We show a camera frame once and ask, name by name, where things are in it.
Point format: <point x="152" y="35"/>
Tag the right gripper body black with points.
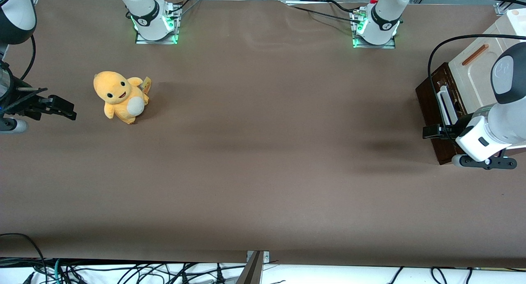
<point x="25" y="103"/>

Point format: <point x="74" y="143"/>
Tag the dark brown wooden drawer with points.
<point x="428" y="100"/>

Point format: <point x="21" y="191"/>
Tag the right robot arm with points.
<point x="16" y="12"/>

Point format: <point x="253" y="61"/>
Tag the beige wooden drawer cabinet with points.
<point x="472" y="80"/>

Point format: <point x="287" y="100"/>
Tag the yellow plush toy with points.
<point x="119" y="95"/>

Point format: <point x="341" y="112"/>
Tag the brown table cover sheet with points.
<point x="263" y="152"/>

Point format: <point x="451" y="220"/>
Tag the dark mounting beam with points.
<point x="250" y="273"/>

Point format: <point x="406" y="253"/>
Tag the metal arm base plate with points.
<point x="390" y="46"/>
<point x="141" y="40"/>

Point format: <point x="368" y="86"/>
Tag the aluminium corner bracket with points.
<point x="502" y="8"/>

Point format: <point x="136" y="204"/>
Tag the silver metal bracket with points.
<point x="266" y="257"/>

